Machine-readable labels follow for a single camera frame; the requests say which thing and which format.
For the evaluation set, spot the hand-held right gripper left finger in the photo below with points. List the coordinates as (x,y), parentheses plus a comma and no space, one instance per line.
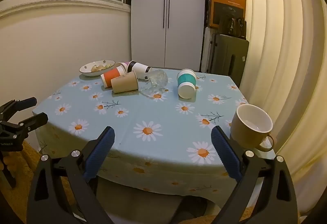
(101,153)

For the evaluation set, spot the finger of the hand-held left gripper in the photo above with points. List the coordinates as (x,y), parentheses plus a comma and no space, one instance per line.
(35,120)
(25,102)

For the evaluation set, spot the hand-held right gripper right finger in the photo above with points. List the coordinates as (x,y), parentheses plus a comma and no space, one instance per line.
(225,153)

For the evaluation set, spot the brown kraft paper cup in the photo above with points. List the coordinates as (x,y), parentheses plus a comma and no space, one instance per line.
(125,83)

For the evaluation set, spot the orange paper cup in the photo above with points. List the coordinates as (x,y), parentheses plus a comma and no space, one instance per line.
(112,76)

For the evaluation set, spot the teal and white cup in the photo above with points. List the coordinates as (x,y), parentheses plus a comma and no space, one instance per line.
(186,79)

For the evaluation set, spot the purple paper cup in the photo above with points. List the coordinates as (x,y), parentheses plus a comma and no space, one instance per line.
(125,65)

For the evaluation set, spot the white and black paper cup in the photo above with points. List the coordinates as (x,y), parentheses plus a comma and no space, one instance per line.
(140,68)

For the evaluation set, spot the tan ceramic mug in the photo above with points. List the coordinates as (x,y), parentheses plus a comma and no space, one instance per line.
(245,134)

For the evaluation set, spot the brown rug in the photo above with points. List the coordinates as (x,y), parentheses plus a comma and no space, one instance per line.
(25,165)

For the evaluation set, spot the white bowl with floral print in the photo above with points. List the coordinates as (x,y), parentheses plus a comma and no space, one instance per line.
(86,71)

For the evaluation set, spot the blue daisy print tablecloth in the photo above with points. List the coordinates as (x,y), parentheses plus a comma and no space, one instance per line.
(163,111)

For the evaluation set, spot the food pieces in bowl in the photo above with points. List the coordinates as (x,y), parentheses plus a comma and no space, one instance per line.
(98,67)

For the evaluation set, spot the clear glass mug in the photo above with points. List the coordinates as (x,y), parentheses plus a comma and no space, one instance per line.
(158,79)

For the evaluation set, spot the dark green suitcase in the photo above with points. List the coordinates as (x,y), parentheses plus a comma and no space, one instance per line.
(224,55)

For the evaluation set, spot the white folded rack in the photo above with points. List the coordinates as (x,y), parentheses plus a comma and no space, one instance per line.
(205,47)

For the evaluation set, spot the cream curtain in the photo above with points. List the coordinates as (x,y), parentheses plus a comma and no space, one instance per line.
(286,47)

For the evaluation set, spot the dark handbag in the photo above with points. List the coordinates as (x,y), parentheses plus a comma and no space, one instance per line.
(232,25)

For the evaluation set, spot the orange and black cardboard box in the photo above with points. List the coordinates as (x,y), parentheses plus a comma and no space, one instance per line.
(224,1)

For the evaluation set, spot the white two-door wardrobe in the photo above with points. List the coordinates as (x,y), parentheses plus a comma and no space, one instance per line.
(153,9)

